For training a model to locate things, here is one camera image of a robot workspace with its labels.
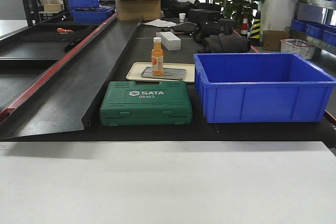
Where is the small grey metal tray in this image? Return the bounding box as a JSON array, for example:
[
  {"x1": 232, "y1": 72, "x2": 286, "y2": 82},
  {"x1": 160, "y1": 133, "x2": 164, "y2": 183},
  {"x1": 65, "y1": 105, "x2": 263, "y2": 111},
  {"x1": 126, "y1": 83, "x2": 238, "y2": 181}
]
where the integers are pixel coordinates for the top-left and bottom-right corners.
[{"x1": 141, "y1": 67, "x2": 186, "y2": 80}]

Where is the beige plastic tray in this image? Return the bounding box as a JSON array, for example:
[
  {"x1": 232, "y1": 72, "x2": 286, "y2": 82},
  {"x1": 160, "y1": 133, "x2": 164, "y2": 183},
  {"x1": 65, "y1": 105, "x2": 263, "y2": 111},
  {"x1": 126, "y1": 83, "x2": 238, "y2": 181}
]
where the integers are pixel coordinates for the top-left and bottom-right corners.
[{"x1": 126, "y1": 62, "x2": 195, "y2": 83}]

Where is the green SATA tool case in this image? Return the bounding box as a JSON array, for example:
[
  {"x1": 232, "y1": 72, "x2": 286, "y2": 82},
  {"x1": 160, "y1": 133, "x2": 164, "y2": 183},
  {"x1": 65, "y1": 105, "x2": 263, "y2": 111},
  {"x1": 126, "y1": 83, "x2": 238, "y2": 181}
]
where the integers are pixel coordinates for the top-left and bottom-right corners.
[{"x1": 99, "y1": 81, "x2": 193, "y2": 126}]

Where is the orange juice bottle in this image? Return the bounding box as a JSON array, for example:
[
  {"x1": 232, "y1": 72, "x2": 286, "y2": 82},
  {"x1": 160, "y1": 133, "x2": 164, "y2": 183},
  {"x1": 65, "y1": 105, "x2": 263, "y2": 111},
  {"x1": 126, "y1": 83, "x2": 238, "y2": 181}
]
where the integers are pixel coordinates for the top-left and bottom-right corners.
[{"x1": 151, "y1": 37, "x2": 164, "y2": 76}]

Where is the white rectangular box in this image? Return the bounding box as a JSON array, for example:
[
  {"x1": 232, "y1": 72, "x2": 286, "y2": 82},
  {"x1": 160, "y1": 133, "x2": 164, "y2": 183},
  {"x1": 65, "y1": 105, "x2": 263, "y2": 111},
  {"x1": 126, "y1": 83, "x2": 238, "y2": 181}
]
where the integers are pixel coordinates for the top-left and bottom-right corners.
[{"x1": 156, "y1": 31, "x2": 181, "y2": 51}]

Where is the large blue plastic bin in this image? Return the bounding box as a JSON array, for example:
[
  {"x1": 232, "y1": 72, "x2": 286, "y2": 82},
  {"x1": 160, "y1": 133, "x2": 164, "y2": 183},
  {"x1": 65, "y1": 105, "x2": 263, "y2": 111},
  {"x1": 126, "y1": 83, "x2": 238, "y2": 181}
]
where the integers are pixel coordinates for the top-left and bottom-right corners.
[{"x1": 194, "y1": 53, "x2": 335, "y2": 123}]

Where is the dark grey cloth bundle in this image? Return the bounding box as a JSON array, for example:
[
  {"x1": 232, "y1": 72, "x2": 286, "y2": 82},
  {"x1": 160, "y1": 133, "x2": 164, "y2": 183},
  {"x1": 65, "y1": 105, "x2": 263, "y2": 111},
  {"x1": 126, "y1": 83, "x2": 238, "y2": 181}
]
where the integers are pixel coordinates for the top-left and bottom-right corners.
[{"x1": 198, "y1": 33, "x2": 251, "y2": 54}]

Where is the white paper cup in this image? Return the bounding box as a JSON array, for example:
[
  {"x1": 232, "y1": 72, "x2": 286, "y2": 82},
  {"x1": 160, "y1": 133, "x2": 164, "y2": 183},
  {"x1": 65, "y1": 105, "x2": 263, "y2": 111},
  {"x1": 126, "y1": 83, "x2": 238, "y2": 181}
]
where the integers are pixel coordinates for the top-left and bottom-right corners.
[{"x1": 179, "y1": 13, "x2": 186, "y2": 23}]

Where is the large open cardboard box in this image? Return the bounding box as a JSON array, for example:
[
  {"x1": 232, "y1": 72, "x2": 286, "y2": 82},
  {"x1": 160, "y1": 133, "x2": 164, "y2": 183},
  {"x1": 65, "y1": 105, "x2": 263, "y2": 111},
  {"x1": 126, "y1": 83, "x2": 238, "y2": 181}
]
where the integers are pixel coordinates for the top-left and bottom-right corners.
[{"x1": 116, "y1": 0, "x2": 161, "y2": 21}]

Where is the orange white traffic cone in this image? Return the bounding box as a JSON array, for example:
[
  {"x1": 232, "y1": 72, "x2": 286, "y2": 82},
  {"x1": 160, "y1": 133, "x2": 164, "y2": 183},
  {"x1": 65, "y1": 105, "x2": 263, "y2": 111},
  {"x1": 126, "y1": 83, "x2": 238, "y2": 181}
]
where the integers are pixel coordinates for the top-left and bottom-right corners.
[{"x1": 240, "y1": 14, "x2": 248, "y2": 37}]

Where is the blue bin on left table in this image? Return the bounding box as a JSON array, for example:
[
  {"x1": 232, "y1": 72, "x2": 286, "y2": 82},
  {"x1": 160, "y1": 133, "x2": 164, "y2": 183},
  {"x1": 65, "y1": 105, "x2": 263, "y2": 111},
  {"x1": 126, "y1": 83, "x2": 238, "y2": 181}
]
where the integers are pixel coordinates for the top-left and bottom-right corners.
[{"x1": 71, "y1": 8, "x2": 115, "y2": 25}]

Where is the white wire basket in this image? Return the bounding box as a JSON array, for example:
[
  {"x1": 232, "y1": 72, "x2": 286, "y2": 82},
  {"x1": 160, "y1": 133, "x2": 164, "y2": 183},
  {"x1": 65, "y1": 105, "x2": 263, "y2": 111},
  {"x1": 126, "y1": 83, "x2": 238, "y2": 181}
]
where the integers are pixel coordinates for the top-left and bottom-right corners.
[{"x1": 281, "y1": 38, "x2": 315, "y2": 60}]

